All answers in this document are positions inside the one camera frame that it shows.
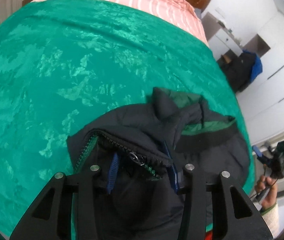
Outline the black puffer jacket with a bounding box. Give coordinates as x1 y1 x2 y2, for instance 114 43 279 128
67 87 254 239

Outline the orange garment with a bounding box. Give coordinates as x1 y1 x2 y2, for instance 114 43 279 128
205 231 213 240

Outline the person's right hand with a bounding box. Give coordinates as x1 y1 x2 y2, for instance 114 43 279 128
254 174 279 209

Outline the right forearm light sleeve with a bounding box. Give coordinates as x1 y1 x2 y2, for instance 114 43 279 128
260 203 280 238

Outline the green satin bedspread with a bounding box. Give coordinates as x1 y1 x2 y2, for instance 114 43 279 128
0 0 251 237

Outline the white wardrobe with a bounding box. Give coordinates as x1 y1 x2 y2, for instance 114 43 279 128
237 0 284 144

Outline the hanging black and blue coat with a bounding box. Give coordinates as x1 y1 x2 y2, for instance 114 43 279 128
217 50 263 93

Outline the white bedside cabinet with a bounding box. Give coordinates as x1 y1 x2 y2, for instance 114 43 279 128
202 12 242 61

